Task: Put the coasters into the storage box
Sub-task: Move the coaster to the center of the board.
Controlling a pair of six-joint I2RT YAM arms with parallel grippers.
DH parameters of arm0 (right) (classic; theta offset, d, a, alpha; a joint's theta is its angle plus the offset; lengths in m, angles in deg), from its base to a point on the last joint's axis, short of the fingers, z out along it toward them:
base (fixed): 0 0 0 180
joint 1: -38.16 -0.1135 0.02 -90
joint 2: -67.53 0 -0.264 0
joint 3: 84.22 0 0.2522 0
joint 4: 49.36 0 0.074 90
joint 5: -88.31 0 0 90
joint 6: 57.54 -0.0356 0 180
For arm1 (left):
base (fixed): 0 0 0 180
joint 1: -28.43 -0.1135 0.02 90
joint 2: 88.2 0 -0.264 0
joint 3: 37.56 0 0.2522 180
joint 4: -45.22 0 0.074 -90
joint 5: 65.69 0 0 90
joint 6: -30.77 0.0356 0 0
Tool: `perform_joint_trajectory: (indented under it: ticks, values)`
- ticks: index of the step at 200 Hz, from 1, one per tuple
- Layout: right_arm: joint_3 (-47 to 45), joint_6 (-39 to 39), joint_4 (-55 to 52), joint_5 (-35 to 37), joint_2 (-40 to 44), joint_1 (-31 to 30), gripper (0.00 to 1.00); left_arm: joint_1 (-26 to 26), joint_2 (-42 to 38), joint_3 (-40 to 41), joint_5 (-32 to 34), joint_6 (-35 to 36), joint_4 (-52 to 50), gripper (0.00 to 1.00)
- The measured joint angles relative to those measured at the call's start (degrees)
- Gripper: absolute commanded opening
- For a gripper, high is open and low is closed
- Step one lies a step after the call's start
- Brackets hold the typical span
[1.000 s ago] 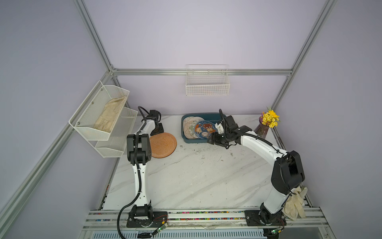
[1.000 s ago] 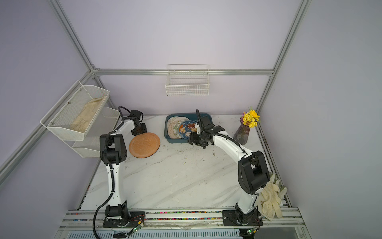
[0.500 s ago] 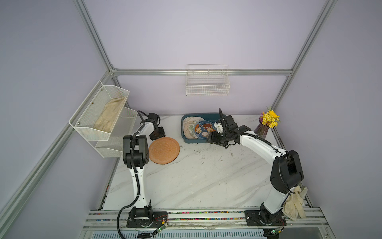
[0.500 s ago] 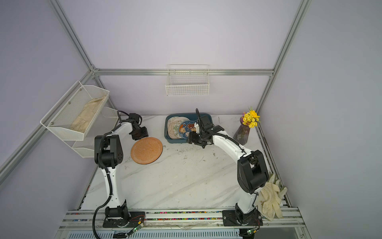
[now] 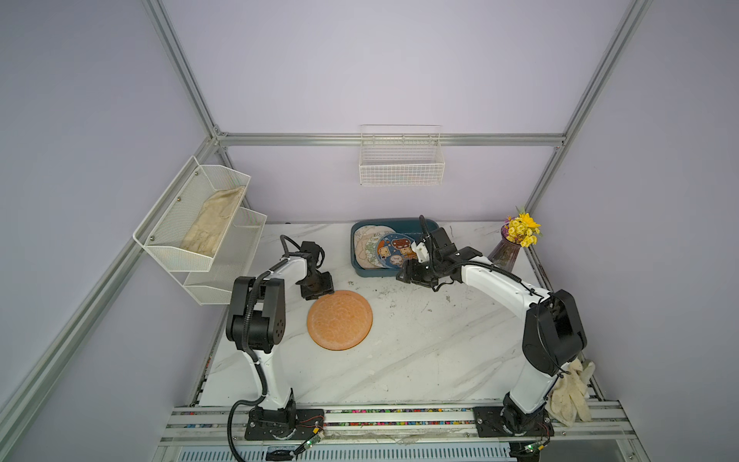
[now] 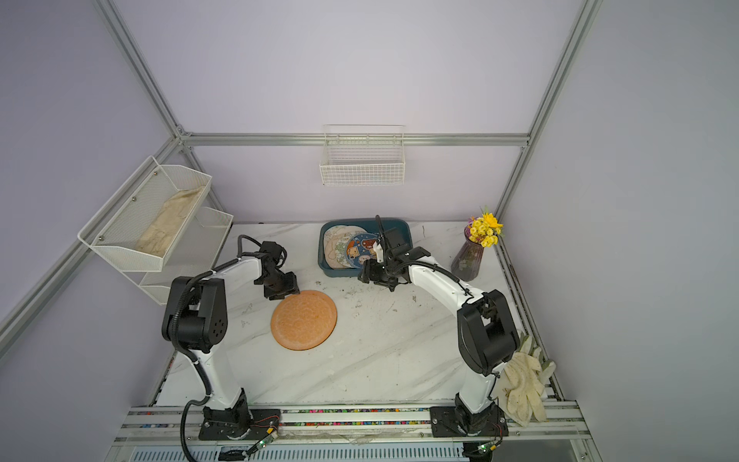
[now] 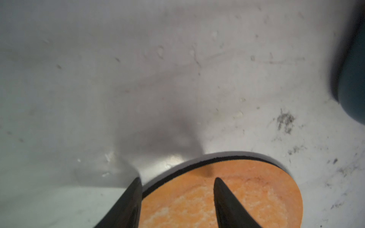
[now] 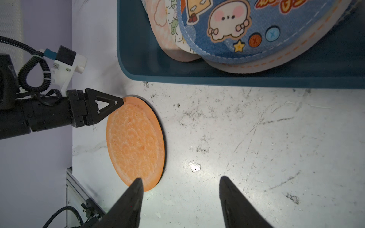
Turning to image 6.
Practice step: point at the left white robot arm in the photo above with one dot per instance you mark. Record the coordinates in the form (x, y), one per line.
(196, 321)

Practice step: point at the white mesh two-tier shelf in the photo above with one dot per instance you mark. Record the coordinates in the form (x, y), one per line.
(114, 231)

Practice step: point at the cream work gloves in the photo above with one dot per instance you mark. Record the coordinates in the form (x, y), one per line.
(524, 380)

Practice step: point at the green white flower bunny coaster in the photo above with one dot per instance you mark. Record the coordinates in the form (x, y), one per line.
(335, 240)

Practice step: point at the yellow flower bunch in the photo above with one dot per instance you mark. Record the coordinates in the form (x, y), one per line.
(485, 229)

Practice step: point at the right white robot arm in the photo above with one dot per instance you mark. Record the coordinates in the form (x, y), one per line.
(487, 335)

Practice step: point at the white wire wall basket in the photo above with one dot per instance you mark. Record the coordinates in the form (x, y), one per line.
(357, 155)

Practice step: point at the aluminium mounting rail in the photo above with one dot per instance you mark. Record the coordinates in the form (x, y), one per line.
(358, 425)

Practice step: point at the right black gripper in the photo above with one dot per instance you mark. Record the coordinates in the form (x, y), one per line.
(392, 254)

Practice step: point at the orange woven round coaster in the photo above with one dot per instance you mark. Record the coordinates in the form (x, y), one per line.
(304, 321)

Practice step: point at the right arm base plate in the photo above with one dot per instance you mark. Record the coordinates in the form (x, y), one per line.
(458, 421)

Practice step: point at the blue denim bear coaster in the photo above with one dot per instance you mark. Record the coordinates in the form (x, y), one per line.
(360, 249)

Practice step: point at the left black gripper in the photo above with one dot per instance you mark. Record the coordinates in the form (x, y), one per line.
(292, 288)

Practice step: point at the beige cloth in shelf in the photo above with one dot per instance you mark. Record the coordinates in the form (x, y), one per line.
(159, 236)

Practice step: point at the teal plastic storage box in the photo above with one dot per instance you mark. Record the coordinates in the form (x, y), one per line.
(368, 224)

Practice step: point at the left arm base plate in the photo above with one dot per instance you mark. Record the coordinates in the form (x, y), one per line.
(239, 422)

